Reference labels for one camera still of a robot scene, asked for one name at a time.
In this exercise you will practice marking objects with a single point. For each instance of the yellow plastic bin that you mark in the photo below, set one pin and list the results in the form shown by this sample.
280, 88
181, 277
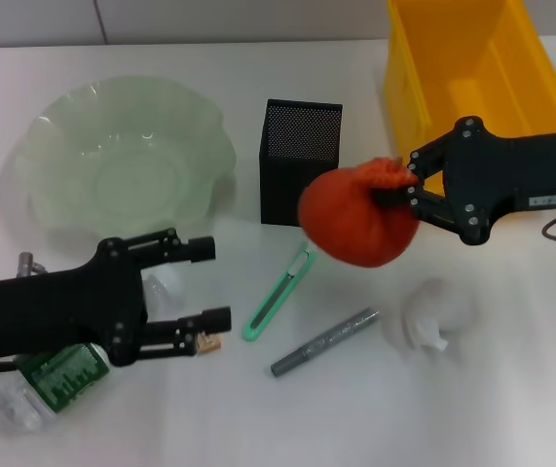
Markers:
453, 58

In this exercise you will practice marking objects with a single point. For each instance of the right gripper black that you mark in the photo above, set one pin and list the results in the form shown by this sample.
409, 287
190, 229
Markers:
511, 170

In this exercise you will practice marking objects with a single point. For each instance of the green glass fruit plate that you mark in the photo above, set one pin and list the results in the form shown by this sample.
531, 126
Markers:
112, 160

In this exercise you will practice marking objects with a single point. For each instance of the black mesh pen holder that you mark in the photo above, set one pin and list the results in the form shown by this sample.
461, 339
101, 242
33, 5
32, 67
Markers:
287, 146

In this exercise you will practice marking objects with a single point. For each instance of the green utility knife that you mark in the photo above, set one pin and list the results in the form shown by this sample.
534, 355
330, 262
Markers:
277, 297

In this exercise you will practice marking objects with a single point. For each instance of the clear green-label water bottle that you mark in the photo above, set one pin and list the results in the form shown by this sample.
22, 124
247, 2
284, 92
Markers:
63, 379

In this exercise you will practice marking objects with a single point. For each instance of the grey marker pen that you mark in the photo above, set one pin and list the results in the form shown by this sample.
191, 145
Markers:
321, 343

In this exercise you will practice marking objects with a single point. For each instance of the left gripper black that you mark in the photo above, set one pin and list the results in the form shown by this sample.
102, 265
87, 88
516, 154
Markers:
63, 306

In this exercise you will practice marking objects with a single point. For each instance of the tan eraser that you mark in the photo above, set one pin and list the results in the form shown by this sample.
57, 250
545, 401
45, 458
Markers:
209, 343

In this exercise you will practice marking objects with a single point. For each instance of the white paper ball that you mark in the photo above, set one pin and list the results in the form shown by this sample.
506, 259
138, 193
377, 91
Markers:
433, 311

